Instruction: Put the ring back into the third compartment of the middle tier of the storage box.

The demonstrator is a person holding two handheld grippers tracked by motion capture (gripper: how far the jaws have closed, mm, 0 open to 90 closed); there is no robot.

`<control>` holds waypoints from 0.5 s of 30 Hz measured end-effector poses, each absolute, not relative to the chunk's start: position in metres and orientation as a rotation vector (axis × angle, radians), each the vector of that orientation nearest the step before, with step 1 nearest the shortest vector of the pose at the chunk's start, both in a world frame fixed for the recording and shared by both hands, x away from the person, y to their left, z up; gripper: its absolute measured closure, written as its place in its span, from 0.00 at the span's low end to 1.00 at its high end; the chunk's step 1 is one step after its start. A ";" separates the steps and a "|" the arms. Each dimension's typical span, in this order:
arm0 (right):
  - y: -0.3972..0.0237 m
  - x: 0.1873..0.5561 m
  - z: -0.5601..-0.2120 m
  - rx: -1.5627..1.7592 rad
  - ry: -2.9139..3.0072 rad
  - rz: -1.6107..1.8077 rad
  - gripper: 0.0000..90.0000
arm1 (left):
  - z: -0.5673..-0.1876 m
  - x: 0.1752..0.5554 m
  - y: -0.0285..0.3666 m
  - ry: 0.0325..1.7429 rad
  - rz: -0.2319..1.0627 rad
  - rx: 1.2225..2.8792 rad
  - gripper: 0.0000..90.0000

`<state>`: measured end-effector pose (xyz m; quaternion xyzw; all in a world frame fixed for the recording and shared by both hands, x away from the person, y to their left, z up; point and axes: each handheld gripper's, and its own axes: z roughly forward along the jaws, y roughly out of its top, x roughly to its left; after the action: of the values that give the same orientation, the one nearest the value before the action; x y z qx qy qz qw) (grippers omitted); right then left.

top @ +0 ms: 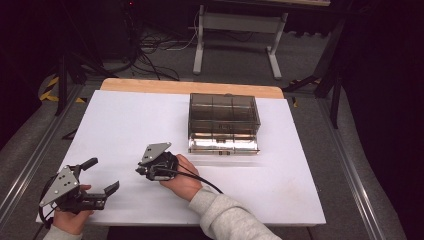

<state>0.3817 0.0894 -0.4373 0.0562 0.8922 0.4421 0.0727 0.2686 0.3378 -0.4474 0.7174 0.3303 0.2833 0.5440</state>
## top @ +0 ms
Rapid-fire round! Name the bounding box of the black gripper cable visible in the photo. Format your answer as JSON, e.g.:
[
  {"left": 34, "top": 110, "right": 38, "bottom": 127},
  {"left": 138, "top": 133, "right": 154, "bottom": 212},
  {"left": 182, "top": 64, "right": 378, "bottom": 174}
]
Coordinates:
[
  {"left": 37, "top": 176, "right": 57, "bottom": 231},
  {"left": 159, "top": 167, "right": 224, "bottom": 195}
]

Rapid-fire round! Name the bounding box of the bundle of floor cables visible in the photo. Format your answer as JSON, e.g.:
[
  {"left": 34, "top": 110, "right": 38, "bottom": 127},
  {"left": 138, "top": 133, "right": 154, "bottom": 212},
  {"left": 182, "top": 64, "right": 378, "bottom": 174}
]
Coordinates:
[{"left": 131, "top": 29, "right": 183, "bottom": 82}]

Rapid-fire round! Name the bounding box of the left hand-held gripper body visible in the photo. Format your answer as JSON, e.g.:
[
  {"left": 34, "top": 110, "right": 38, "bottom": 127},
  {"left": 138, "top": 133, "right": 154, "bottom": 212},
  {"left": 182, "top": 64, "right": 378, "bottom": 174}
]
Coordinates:
[{"left": 38, "top": 164, "right": 108, "bottom": 214}]

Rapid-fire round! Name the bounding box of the black tripod stand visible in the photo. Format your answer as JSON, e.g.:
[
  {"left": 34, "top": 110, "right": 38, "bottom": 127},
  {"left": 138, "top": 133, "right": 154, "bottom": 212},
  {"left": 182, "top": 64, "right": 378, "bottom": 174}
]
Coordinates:
[{"left": 282, "top": 19, "right": 346, "bottom": 130}]

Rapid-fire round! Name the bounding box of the yellow black floor tape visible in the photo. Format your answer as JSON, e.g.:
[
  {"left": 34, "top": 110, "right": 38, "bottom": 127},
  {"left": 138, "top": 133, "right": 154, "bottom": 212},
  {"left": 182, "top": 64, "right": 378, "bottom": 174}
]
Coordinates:
[{"left": 39, "top": 75, "right": 87, "bottom": 104}]

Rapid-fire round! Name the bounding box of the transparent organizer drawer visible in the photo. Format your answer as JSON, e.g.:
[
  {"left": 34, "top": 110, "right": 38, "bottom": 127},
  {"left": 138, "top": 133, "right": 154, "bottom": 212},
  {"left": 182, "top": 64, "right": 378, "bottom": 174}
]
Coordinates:
[{"left": 187, "top": 132, "right": 261, "bottom": 156}]

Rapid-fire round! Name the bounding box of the white metal table frame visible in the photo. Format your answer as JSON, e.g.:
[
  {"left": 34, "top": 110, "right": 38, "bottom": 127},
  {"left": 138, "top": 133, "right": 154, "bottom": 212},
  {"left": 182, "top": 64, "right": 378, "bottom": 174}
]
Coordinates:
[{"left": 192, "top": 3, "right": 290, "bottom": 80}]

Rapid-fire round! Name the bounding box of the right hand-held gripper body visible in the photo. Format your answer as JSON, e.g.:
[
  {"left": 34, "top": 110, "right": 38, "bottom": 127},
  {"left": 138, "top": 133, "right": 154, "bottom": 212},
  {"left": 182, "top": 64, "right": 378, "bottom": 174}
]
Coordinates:
[{"left": 135, "top": 142, "right": 180, "bottom": 182}]

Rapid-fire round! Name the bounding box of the person's left hand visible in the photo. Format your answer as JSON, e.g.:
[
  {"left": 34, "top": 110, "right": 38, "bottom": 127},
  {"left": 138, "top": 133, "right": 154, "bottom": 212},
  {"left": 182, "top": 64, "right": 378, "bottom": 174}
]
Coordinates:
[{"left": 52, "top": 184, "right": 95, "bottom": 236}]

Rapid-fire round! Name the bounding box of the smoky transparent drawer organizer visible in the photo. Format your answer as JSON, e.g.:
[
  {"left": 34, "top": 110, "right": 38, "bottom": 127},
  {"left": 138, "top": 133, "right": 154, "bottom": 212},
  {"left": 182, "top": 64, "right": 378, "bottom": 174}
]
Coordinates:
[{"left": 188, "top": 92, "right": 262, "bottom": 136}]

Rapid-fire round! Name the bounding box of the person's right hand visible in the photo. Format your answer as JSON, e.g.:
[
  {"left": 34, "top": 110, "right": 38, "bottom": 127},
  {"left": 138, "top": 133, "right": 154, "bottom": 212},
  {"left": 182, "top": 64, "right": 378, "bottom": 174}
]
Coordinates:
[{"left": 159, "top": 153, "right": 204, "bottom": 202}]

